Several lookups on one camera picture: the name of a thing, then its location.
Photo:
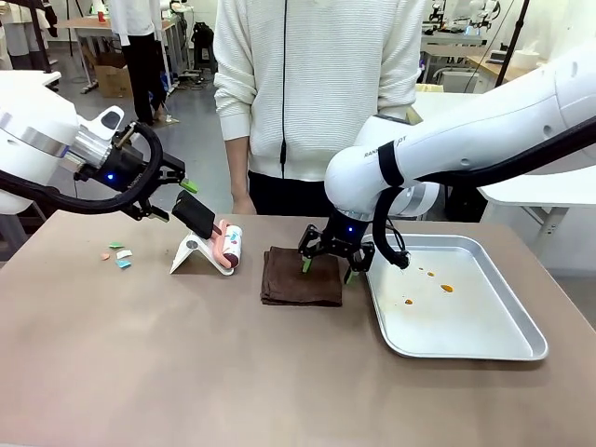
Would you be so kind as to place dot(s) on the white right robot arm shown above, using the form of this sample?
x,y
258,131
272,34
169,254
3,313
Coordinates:
x,y
465,135

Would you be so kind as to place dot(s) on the silver metal tray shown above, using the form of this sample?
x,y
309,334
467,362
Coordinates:
x,y
465,321

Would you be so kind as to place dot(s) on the white folding stand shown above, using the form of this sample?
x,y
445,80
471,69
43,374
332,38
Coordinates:
x,y
186,253

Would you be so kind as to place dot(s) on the yellow cloth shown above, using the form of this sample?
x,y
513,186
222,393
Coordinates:
x,y
421,88

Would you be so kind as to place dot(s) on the green paper scrap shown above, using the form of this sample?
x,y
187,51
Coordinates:
x,y
115,244

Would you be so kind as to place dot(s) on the wooden workbench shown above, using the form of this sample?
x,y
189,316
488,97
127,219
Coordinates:
x,y
498,70

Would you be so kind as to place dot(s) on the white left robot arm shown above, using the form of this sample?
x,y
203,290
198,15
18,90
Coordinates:
x,y
32,139

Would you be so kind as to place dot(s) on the dark brown cloth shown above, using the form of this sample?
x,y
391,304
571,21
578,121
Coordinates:
x,y
298,284

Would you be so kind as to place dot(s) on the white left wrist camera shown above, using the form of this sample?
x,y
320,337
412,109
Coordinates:
x,y
111,120

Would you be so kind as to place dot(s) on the background wooden top table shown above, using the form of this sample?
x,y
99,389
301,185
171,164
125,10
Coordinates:
x,y
93,25

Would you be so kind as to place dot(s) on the white knit sweater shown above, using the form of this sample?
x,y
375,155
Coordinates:
x,y
316,93

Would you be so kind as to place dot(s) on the black tripod pole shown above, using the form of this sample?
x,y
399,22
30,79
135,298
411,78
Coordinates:
x,y
512,42

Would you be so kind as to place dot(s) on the white paper scrap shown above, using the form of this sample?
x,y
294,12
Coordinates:
x,y
124,253

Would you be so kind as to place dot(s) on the small white table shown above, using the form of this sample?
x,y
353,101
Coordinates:
x,y
28,77

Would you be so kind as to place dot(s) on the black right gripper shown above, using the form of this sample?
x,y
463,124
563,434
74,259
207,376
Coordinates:
x,y
347,233

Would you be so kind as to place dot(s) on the white paper roll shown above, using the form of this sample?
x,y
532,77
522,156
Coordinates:
x,y
526,58

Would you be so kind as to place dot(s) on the black stool with bag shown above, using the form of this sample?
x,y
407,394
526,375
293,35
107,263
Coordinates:
x,y
204,44

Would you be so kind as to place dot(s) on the brown cardboard box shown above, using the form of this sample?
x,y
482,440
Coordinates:
x,y
114,79

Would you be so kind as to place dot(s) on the teal paper scrap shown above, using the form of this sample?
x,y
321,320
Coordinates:
x,y
123,264

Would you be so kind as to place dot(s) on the large orange sauce stain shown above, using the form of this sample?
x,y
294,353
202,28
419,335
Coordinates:
x,y
447,288

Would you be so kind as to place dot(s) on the person right hand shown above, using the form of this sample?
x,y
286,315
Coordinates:
x,y
243,206

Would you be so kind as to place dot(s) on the black stand pole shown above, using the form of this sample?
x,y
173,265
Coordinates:
x,y
42,37

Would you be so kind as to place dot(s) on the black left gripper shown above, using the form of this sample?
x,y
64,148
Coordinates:
x,y
125,170

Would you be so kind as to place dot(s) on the pink white lint roller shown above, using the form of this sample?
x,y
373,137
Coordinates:
x,y
195,214

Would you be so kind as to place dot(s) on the person right forearm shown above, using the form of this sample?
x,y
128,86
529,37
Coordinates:
x,y
238,167

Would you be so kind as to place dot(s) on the grey plastic stool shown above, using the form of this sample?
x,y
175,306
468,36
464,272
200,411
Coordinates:
x,y
21,233

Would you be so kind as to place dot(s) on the background person beige clothes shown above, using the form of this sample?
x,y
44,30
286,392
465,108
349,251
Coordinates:
x,y
18,32

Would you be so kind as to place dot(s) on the background person black trousers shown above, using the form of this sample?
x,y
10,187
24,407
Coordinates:
x,y
139,60

